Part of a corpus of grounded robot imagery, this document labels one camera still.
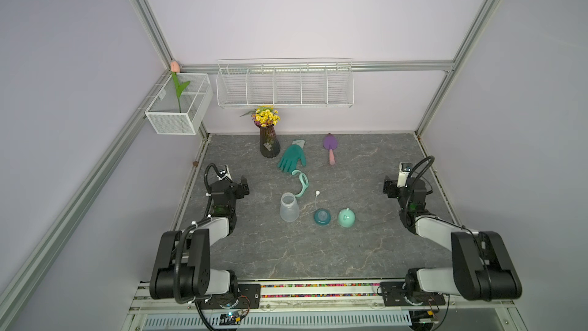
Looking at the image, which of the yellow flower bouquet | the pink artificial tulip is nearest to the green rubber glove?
the yellow flower bouquet

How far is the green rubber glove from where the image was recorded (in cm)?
107

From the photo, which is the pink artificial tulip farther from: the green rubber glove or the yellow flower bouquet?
the green rubber glove
